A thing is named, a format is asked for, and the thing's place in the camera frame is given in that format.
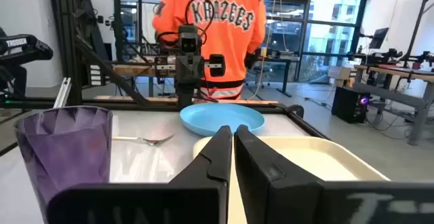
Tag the wooden workbench with grey legs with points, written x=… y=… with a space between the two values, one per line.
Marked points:
x=390 y=71

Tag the silver aluminium profile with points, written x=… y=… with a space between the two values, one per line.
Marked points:
x=62 y=93

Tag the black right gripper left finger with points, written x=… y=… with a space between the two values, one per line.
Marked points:
x=203 y=200

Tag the cardboard box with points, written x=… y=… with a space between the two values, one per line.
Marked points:
x=340 y=74

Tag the yellow cup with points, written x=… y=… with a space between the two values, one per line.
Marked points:
x=263 y=52

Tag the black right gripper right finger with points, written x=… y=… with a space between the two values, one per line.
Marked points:
x=278 y=190

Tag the black desk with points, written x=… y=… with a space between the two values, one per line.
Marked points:
x=285 y=78

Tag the blue plastic plate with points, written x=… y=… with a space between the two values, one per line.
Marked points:
x=217 y=117

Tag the black Trossen robot arm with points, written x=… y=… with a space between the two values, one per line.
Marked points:
x=20 y=47

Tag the black computer tower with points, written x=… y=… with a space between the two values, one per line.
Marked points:
x=347 y=105

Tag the black aluminium table frame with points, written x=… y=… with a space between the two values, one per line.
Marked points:
x=68 y=47

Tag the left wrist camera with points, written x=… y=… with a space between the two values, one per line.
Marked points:
x=188 y=42

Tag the cream plastic tray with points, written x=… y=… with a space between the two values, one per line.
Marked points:
x=315 y=159

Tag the small black monitor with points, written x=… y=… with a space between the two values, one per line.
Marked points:
x=379 y=38

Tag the person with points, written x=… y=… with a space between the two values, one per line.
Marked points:
x=230 y=47

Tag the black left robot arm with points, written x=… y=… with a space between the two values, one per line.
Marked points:
x=184 y=95

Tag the purple faceted plastic cup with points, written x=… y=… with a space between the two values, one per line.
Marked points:
x=61 y=149

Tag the silver metal fork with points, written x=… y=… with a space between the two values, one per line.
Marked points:
x=154 y=140

